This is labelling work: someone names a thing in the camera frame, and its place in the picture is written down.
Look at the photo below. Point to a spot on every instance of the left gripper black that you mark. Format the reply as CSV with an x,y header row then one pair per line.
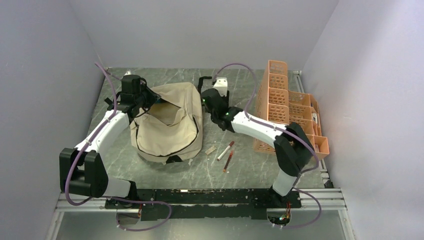
x,y
153,96

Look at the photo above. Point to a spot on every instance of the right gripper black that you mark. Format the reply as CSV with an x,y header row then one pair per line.
x,y
225,98

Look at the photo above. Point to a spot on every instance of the beige canvas backpack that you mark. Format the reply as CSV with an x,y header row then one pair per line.
x,y
172,130

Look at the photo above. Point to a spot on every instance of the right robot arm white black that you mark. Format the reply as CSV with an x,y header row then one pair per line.
x,y
292,147

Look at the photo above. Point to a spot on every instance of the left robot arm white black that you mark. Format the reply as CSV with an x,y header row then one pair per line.
x,y
81,168

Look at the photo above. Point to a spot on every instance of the white red marker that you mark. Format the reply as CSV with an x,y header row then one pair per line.
x,y
225,151

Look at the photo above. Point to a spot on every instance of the small beige eraser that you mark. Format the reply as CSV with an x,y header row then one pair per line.
x,y
210,150

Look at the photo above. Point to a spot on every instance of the red pen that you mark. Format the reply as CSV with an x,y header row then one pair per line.
x,y
228,161

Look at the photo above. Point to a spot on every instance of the orange plastic file organizer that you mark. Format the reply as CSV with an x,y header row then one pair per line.
x,y
277,104

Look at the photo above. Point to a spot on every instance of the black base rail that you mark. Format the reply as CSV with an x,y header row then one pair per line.
x,y
207,203

